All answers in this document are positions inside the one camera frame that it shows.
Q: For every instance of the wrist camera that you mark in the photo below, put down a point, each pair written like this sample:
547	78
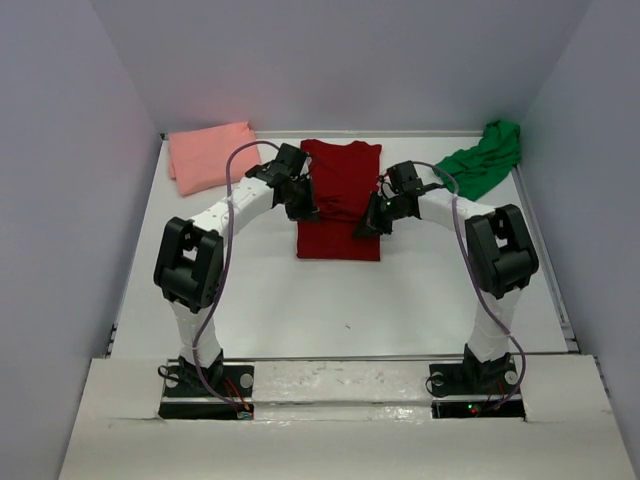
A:
404	179
292	159

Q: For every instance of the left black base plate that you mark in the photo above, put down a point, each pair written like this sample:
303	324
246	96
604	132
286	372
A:
227	399

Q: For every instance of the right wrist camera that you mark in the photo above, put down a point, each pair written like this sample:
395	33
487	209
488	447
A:
404	179

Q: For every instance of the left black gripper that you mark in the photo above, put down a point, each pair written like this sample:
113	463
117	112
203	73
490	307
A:
307	213

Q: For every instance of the white front cover board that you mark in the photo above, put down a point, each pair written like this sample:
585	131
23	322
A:
348	420

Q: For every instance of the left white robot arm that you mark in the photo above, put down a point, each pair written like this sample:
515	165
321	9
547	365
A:
193	265

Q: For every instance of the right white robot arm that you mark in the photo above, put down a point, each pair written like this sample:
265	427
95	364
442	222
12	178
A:
500	258

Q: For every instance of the red t shirt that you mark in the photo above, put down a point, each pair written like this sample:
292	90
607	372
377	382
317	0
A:
343	177

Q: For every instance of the folded pink t shirt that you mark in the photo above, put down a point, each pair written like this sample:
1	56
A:
197	159

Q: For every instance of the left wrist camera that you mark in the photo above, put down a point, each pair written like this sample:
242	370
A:
292	159

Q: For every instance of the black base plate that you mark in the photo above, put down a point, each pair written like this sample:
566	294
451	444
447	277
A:
455	397
227	399

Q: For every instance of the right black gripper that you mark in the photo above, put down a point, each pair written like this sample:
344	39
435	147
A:
374	225

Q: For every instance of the green t shirt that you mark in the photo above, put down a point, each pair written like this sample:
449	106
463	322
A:
479	169

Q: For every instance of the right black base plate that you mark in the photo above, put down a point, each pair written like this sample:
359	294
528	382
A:
455	397

